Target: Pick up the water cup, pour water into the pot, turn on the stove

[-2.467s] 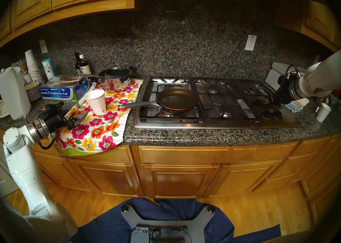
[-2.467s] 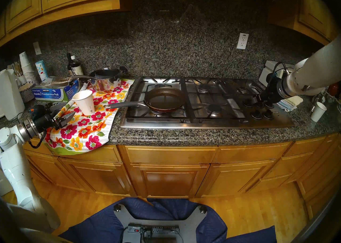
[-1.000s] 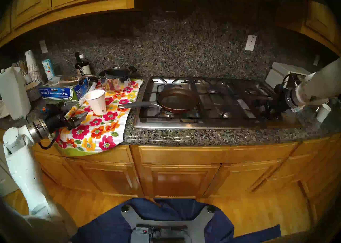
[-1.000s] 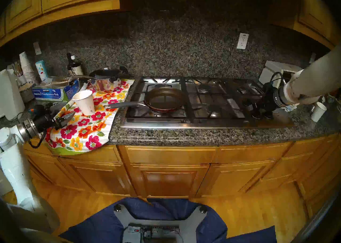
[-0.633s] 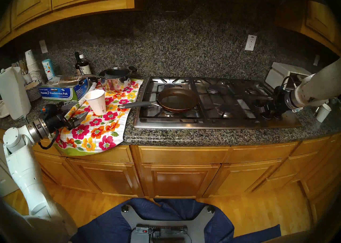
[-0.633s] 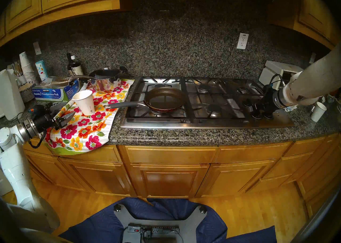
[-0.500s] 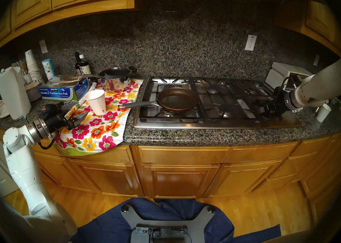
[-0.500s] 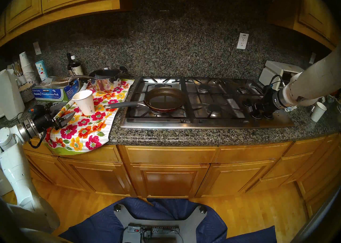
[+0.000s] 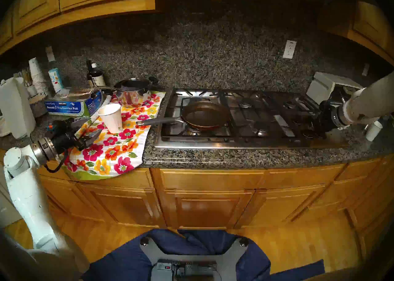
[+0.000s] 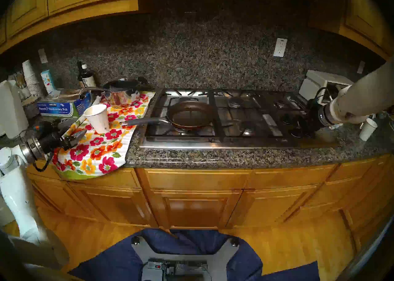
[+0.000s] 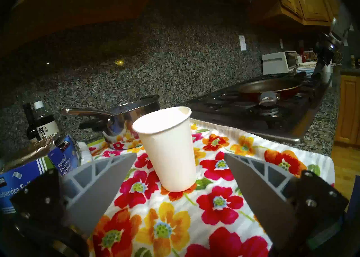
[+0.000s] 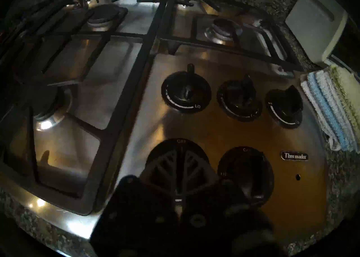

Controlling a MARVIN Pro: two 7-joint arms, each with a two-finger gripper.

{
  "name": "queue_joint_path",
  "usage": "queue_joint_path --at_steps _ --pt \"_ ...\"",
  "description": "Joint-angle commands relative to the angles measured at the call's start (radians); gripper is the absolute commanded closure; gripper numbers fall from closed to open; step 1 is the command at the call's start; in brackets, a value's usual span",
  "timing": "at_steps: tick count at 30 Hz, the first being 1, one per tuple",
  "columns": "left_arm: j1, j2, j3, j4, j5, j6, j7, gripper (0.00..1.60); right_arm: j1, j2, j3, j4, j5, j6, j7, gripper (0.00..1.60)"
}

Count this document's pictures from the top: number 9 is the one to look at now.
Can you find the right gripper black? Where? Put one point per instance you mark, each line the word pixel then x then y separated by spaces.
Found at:
pixel 329 117

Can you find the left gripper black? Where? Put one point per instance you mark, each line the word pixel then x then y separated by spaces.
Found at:
pixel 68 140

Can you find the black stove knob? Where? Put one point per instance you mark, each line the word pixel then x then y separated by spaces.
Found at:
pixel 298 120
pixel 307 134

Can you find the white paper cup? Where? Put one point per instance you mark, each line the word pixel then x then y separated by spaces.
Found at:
pixel 111 118
pixel 374 131

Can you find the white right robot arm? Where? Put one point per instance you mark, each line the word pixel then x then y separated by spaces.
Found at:
pixel 372 102

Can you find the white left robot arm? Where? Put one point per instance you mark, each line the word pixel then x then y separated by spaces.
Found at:
pixel 27 197

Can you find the leaf patterned cup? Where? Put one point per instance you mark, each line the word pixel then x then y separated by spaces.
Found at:
pixel 56 80

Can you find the black cast iron grate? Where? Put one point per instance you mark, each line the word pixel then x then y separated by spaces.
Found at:
pixel 234 129
pixel 225 98
pixel 301 105

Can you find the blue foil box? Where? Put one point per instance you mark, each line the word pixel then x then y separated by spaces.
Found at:
pixel 67 106

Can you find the white toaster oven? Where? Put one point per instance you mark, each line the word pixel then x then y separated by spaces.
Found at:
pixel 318 88

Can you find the floral kitchen towel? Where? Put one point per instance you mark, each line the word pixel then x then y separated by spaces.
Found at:
pixel 123 151

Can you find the woven basket bowl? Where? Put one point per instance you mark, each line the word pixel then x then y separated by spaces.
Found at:
pixel 38 106

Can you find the labelled bottle white cap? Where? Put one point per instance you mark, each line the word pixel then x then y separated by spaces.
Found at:
pixel 98 78

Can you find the stainless steel saucepan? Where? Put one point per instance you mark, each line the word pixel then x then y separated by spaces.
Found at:
pixel 135 95

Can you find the white utensil mug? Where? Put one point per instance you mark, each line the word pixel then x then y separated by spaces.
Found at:
pixel 31 91

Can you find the stainless steel gas cooktop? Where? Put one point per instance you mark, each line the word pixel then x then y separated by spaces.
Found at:
pixel 249 143

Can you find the white paper towel roll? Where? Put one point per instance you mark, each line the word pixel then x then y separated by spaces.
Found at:
pixel 17 111

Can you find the stack of paper cups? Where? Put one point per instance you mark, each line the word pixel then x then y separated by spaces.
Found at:
pixel 38 75

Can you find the wooden chopsticks bundle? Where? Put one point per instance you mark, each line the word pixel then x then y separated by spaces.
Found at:
pixel 26 77

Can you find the red nonstick frying pan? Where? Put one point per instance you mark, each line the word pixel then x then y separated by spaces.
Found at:
pixel 206 115

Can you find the wooden base cabinet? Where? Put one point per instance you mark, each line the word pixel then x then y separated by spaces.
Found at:
pixel 209 197

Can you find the blue moving blanket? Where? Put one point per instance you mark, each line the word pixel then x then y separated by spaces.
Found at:
pixel 123 258

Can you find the black power strip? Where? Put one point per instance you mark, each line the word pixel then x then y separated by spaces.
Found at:
pixel 194 265

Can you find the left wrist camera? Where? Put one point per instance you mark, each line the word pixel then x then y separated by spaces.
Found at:
pixel 57 128

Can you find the small wall outlet plate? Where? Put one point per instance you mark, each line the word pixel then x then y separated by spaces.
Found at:
pixel 366 69

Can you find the white wall outlet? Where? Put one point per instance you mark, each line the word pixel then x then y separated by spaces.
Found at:
pixel 289 49

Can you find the white light switch plate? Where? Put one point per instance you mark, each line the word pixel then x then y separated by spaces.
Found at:
pixel 50 54

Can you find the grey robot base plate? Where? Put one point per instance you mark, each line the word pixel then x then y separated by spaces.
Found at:
pixel 194 254

